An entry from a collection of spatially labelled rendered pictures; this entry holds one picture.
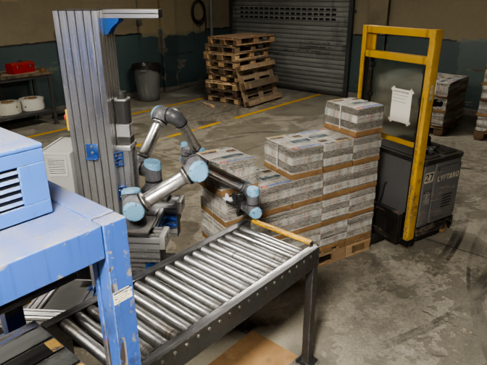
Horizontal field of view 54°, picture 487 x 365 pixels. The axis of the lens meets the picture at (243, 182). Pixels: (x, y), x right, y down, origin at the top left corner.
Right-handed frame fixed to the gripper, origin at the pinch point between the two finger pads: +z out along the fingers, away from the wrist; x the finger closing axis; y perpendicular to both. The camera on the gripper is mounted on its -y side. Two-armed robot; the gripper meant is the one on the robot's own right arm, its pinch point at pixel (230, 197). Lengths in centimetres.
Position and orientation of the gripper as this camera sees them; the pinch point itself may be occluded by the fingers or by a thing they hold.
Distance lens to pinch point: 314.6
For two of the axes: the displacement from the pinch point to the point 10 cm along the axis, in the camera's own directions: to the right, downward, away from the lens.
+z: -4.8, -3.2, 8.1
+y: 0.0, -9.3, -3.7
